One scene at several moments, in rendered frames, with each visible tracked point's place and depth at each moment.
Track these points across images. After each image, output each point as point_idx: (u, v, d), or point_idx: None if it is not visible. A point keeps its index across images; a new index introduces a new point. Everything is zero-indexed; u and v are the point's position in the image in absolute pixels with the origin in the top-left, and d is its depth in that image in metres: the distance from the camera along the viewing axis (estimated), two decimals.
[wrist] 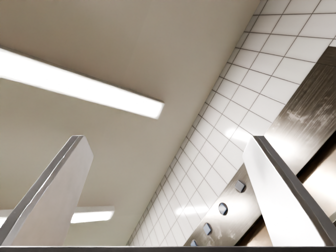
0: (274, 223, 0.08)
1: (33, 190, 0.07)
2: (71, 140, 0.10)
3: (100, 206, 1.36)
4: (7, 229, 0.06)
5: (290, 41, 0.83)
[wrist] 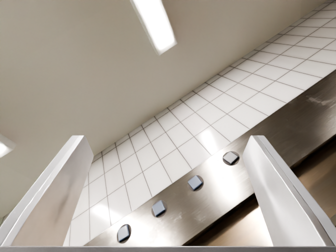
0: (274, 223, 0.08)
1: (33, 190, 0.07)
2: (71, 140, 0.10)
3: None
4: (7, 229, 0.06)
5: (314, 51, 0.89)
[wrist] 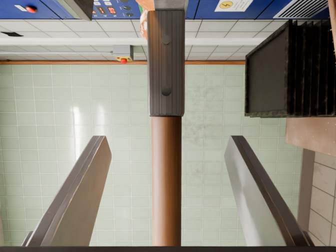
0: (247, 223, 0.08)
1: (63, 190, 0.07)
2: (93, 140, 0.10)
3: None
4: (44, 229, 0.06)
5: None
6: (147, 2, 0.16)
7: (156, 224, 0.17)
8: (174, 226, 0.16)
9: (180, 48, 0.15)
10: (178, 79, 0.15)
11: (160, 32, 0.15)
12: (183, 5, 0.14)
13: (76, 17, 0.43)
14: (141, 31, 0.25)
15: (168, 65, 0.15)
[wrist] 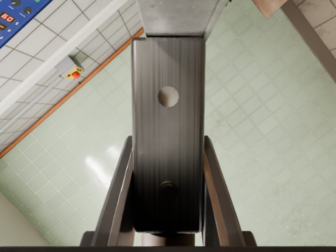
0: (203, 223, 0.08)
1: (115, 190, 0.07)
2: (130, 140, 0.10)
3: None
4: (106, 229, 0.06)
5: None
6: None
7: None
8: None
9: (195, 110, 0.07)
10: (192, 169, 0.08)
11: (156, 80, 0.07)
12: (203, 29, 0.07)
13: None
14: None
15: (173, 143, 0.08)
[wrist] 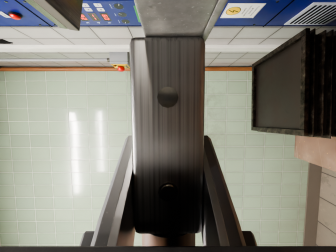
0: (203, 223, 0.08)
1: (115, 190, 0.07)
2: (130, 140, 0.10)
3: None
4: (106, 229, 0.06)
5: None
6: None
7: None
8: None
9: (195, 110, 0.07)
10: (192, 169, 0.08)
11: (156, 81, 0.07)
12: (202, 29, 0.07)
13: (61, 27, 0.37)
14: None
15: (173, 144, 0.08)
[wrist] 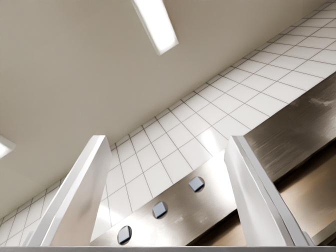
0: (247, 223, 0.08)
1: (63, 190, 0.07)
2: (93, 140, 0.10)
3: None
4: (44, 229, 0.06)
5: (316, 51, 0.88)
6: None
7: None
8: None
9: None
10: None
11: None
12: None
13: None
14: None
15: None
